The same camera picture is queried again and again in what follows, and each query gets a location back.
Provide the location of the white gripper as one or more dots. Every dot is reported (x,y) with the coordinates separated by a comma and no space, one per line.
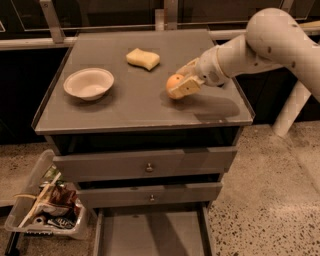
(208,69)

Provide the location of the orange fruit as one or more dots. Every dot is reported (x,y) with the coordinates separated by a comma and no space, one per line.
(173,81)

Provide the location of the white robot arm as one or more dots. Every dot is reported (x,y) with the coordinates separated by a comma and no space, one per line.
(272,39)

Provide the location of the grey top drawer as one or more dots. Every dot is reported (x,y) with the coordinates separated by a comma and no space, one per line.
(144,164)

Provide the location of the grey drawer cabinet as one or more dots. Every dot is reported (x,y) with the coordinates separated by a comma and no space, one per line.
(136,114)

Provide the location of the grey middle drawer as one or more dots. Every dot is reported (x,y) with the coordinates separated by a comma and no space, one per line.
(149,195)

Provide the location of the grey open bottom drawer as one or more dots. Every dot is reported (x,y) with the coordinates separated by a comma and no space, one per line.
(158,230)

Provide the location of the yellow sponge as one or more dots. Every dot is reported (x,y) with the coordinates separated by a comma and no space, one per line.
(145,59)

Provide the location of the white paper bowl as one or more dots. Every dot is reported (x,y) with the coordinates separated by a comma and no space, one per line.
(89,84)

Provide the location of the brown snack bag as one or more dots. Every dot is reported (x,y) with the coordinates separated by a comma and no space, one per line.
(62,201)

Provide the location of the clear plastic bin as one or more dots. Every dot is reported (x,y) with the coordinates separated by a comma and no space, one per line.
(29,215)

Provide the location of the black striped packet in bin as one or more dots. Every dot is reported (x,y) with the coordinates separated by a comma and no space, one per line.
(61,223)

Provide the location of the metal railing frame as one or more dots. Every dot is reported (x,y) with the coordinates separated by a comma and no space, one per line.
(41,24)

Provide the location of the white diagonal post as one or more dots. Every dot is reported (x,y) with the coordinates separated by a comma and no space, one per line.
(291,109)

